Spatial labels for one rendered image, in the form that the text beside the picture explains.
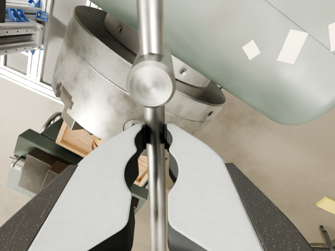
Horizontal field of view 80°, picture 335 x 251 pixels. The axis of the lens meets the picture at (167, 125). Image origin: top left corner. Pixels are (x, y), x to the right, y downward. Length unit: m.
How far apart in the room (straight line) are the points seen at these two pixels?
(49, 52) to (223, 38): 1.40
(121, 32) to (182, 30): 0.12
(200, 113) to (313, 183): 2.02
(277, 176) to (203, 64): 1.90
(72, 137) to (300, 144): 1.70
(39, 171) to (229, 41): 0.77
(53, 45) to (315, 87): 1.44
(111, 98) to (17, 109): 1.94
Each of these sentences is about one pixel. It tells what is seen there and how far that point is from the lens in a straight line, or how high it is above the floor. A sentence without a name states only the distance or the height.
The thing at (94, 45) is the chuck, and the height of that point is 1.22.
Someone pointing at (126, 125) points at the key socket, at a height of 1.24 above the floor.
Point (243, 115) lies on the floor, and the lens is 1.68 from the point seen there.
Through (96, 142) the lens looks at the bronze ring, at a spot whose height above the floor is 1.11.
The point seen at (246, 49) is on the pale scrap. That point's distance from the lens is 0.24.
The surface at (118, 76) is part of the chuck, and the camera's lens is 0.27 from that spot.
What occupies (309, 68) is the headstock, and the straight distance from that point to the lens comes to 0.27.
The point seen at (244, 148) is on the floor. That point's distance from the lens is 1.84.
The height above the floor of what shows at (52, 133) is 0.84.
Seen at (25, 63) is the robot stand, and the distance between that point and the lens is 1.69.
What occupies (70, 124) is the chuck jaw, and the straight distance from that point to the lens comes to 0.38.
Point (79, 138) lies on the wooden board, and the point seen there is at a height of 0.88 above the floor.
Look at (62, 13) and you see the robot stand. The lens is 1.48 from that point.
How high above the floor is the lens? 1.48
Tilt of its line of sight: 62 degrees down
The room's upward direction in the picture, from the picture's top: 167 degrees counter-clockwise
